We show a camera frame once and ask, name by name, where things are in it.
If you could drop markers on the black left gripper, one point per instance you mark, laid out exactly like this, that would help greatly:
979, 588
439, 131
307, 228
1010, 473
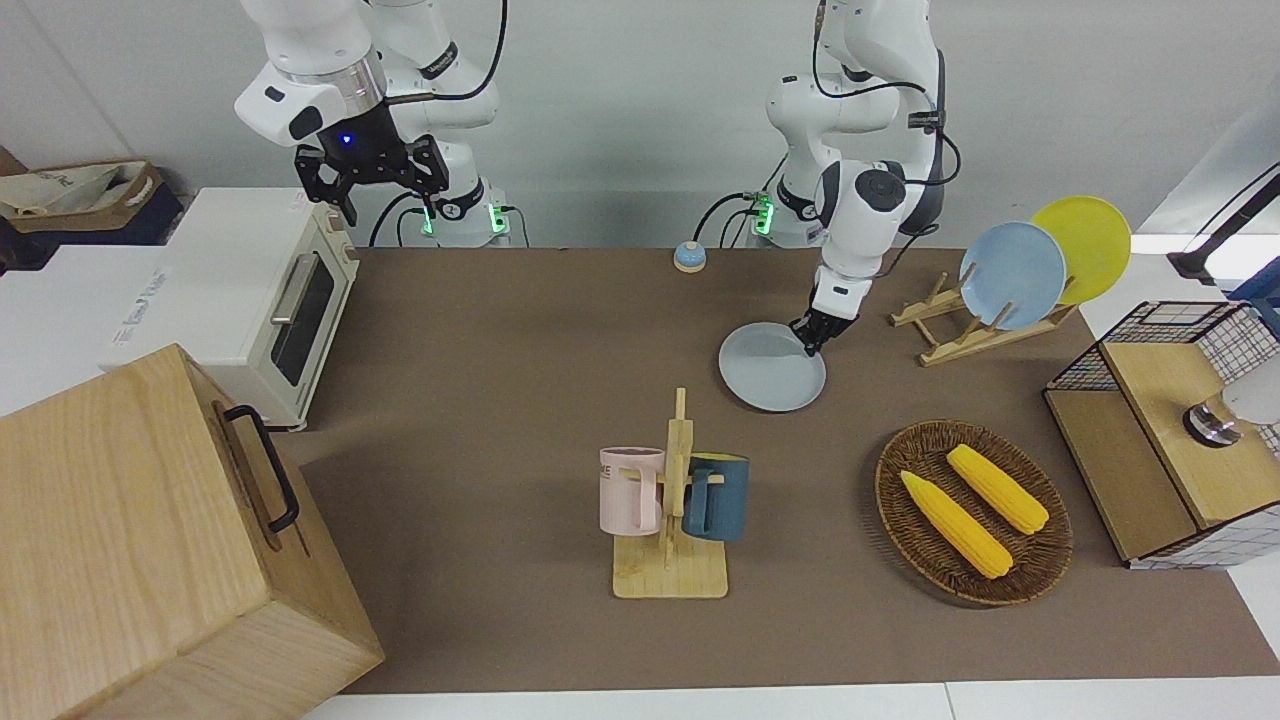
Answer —
820, 327

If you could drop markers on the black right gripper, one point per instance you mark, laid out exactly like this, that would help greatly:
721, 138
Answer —
365, 150

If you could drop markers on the gray plate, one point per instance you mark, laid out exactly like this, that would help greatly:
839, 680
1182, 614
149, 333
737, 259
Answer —
765, 375

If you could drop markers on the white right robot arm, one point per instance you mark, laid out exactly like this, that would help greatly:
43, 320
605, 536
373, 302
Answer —
300, 40

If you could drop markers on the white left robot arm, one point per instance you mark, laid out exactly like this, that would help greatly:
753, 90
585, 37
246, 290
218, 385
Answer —
870, 200

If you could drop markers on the wooden plate rack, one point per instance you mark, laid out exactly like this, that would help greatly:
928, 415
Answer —
960, 345

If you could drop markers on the blue plate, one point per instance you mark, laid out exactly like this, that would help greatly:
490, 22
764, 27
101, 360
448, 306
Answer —
1015, 270

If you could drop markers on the yellow plate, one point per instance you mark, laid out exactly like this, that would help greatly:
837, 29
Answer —
1095, 240

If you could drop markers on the blue bell with wooden base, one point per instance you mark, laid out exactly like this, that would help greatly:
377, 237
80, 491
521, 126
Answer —
689, 258

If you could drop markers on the white toaster oven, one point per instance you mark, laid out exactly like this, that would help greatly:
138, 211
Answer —
230, 260

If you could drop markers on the dark blue mug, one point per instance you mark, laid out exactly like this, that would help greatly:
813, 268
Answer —
725, 500

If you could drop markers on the brown table mat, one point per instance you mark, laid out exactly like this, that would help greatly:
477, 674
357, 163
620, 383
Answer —
500, 400

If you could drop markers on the yellow corn cob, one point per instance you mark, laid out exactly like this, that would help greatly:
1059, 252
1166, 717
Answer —
1000, 490
955, 525

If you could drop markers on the pink mug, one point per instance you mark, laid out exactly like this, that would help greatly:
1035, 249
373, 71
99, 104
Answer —
625, 490

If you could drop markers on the dark storage box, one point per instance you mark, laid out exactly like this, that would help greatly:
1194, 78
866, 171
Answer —
150, 225

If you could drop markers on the wooden mug rack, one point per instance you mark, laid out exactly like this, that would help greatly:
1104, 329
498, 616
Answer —
670, 575

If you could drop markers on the brown wicker basket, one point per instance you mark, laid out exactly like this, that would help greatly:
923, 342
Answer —
1040, 560

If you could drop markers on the wooden box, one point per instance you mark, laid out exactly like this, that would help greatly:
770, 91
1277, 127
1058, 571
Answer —
120, 550

